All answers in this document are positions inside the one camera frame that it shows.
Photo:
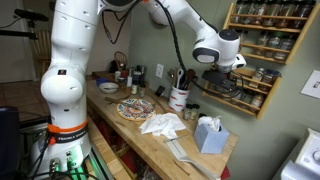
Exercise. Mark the white stove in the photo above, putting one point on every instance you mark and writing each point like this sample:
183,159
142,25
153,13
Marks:
310,156

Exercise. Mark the large black box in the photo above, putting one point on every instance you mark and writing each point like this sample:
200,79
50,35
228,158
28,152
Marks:
9,140

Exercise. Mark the small glass spice jar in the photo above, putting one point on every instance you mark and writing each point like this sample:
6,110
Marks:
187,112

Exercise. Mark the small white labelled bottle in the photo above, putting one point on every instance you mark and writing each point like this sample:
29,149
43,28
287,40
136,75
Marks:
134,89

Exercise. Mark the tall silver shaker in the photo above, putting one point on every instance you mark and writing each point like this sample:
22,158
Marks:
129,79

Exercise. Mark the white light switch plate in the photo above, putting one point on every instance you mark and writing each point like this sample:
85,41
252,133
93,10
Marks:
311,85

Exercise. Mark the small wooden wall spice rack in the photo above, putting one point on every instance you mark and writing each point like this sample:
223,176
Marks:
266,103

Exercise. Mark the green herb spice jar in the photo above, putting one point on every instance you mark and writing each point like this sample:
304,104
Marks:
195,112

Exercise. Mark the crumpled white paper towel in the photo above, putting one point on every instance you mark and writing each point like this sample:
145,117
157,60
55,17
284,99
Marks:
161,124

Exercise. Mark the white ceramic bowl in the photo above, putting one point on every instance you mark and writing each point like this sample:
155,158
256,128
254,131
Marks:
109,87

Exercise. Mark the colourful floral patterned plate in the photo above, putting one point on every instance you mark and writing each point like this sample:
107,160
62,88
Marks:
135,110

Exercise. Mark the black horizontal bar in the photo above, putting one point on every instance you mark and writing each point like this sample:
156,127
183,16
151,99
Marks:
16,33

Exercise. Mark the white kitchen utensil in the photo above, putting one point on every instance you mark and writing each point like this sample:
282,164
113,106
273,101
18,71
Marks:
180,77

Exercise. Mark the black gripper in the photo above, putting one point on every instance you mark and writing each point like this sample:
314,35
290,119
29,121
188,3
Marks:
218,77

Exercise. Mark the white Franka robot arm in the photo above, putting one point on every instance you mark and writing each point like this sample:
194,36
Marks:
70,50

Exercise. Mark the dark wooden spoon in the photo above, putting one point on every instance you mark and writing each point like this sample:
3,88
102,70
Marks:
190,77

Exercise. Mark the large wooden wall spice rack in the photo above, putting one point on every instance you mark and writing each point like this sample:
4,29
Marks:
300,40

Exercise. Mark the black camera on stand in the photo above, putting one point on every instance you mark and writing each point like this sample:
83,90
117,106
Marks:
30,15

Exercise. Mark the white spice shaker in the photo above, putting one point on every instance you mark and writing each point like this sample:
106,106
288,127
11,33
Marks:
117,75

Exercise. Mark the white wall outlet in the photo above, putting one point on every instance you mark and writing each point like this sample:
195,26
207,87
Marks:
160,70

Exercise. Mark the small black timer device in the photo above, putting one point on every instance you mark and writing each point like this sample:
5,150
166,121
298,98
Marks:
160,91

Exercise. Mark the metal kitchen utensil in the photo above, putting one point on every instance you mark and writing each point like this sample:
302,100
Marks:
172,78

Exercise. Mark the white red utensil crock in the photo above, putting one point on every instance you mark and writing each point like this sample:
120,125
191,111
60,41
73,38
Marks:
178,99

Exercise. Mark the round-backed wooden chair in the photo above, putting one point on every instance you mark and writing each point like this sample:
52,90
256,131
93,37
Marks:
120,57

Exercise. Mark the aluminium base frame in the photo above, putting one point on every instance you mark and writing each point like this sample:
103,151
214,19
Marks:
101,165

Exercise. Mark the wooden robot platform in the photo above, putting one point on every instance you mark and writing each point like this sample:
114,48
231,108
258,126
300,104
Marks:
106,150

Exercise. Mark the red lid container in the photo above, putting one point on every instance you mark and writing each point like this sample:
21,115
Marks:
123,74

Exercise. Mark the grey-blue tissue box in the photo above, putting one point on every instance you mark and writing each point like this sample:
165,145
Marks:
210,141

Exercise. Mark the dark pepper bottle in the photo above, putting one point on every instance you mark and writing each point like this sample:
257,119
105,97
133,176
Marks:
142,90

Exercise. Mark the white tissue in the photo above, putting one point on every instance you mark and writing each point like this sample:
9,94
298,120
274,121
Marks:
209,122

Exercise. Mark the blue plastic bowl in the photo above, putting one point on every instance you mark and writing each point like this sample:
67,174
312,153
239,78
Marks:
101,81

